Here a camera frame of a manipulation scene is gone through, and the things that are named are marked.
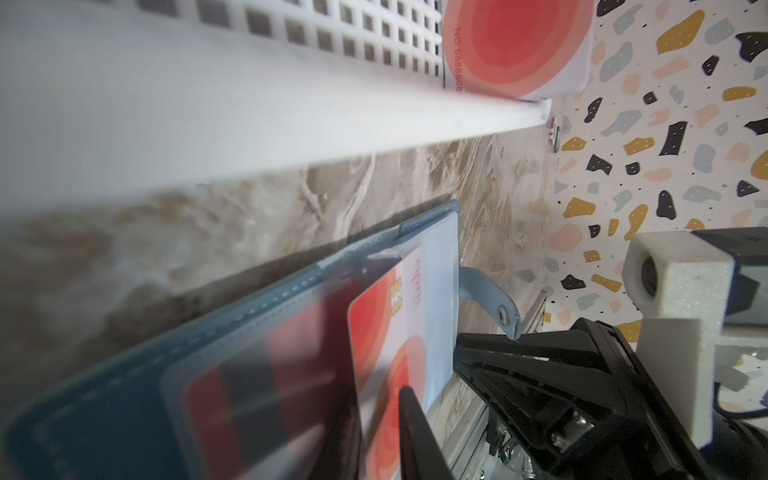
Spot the red-circle credit card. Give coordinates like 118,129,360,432
179,283,356,479
348,246,427,479

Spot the stack of red-circle cards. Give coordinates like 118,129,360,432
442,0,597,102

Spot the white plastic basket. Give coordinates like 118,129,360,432
1,1,550,218

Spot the small white round sticker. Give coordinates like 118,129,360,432
548,117,558,145

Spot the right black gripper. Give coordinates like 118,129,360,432
454,318,767,479

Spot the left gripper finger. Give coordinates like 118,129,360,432
398,386,453,480

